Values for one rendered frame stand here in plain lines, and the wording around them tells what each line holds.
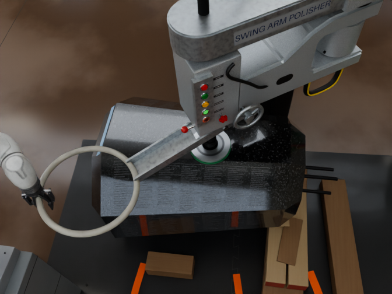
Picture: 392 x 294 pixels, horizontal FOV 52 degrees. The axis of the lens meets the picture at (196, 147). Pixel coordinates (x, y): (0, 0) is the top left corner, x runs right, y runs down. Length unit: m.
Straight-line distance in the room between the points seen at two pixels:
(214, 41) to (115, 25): 2.85
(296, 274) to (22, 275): 1.50
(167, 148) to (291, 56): 0.74
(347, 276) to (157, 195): 1.30
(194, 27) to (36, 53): 2.93
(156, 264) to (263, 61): 1.51
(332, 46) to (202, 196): 0.97
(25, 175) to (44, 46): 2.56
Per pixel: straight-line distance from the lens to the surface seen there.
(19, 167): 1.76
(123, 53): 3.88
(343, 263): 2.75
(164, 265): 2.64
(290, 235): 2.60
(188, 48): 1.40
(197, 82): 1.46
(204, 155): 2.05
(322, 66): 1.94
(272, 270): 2.53
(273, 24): 1.50
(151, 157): 2.00
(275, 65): 1.70
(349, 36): 1.89
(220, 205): 2.14
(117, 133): 2.23
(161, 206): 2.18
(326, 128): 3.33
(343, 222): 2.85
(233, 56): 1.51
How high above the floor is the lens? 2.66
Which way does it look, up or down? 58 degrees down
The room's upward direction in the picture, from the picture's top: 6 degrees counter-clockwise
